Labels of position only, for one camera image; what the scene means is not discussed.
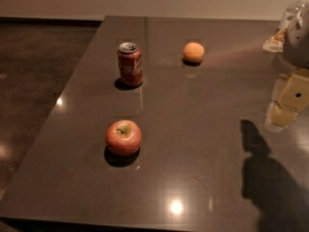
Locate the orange fruit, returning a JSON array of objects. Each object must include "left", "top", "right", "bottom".
[{"left": 183, "top": 43, "right": 205, "bottom": 63}]

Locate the red apple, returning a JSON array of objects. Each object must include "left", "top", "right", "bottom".
[{"left": 105, "top": 120, "right": 142, "bottom": 157}]

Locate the clear plastic water bottle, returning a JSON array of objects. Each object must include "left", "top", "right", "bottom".
[{"left": 277, "top": 0, "right": 308, "bottom": 30}]

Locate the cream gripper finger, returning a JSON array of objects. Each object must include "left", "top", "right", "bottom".
[
  {"left": 265, "top": 69, "right": 309, "bottom": 132},
  {"left": 263, "top": 27, "right": 287, "bottom": 52}
]

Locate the red cola can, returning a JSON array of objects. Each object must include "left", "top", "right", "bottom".
[{"left": 118, "top": 42, "right": 143, "bottom": 88}]

